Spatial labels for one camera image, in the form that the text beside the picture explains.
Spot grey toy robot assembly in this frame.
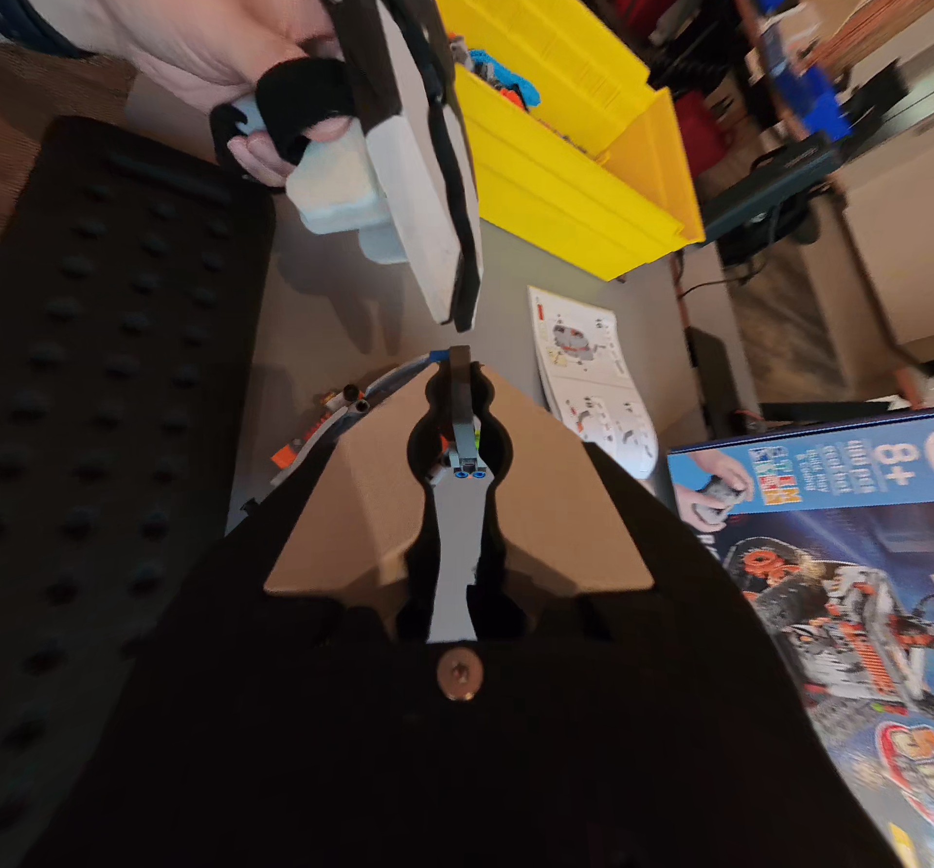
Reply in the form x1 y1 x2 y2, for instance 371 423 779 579
269 350 448 491

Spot blue robot kit box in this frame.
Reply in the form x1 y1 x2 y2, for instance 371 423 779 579
667 408 934 868

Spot dark teal column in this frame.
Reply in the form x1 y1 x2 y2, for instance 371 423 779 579
700 131 840 245

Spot black cable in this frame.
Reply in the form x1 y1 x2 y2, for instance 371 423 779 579
671 255 739 301

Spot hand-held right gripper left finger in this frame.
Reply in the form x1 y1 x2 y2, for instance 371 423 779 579
263 363 448 639

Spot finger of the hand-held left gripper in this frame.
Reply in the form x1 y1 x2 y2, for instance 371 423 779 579
363 0 484 333

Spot black wrist band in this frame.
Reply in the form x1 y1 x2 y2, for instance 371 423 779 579
0 0 97 60

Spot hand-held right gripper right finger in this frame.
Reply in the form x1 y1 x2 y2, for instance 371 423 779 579
473 363 655 639

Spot grey angled beam piece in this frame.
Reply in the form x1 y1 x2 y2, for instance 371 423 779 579
438 344 491 482

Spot grey desk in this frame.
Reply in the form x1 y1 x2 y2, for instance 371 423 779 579
124 72 767 541

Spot open white instruction booklet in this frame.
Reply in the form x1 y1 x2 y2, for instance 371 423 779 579
527 286 659 481

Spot blue toy pieces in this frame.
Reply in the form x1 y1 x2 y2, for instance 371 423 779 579
445 32 542 111

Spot person's left hand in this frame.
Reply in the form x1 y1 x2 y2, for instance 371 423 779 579
15 0 355 190

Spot yellow storage bin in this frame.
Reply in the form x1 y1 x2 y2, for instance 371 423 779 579
423 0 706 282

